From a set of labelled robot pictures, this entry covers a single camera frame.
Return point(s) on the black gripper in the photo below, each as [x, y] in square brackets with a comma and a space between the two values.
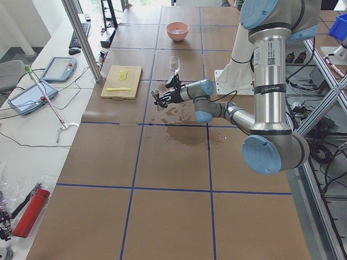
[173, 95]

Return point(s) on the steel cocktail jigger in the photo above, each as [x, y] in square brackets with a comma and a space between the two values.
[155, 94]

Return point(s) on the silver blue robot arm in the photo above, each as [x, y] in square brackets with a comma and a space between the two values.
[271, 145]

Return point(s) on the clear wine glass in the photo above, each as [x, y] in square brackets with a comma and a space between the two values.
[174, 65]

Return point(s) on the pink bowl of ice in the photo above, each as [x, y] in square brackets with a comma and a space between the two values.
[177, 31]

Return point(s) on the bamboo cutting board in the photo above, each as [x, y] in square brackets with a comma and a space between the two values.
[112, 81]

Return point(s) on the yellow plastic knife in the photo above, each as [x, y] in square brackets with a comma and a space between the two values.
[118, 89]

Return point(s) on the pink reacher grabber stick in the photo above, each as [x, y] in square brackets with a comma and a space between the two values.
[64, 124]

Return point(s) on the black computer mouse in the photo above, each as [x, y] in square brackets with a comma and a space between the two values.
[74, 51]

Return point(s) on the blue teach pendant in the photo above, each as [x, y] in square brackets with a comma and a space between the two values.
[28, 100]
[59, 69]

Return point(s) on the blue storage bin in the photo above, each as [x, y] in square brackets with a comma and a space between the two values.
[338, 30]

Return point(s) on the red thermos bottle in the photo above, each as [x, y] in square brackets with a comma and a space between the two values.
[31, 214]

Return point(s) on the aluminium frame post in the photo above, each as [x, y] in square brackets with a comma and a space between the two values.
[73, 16]

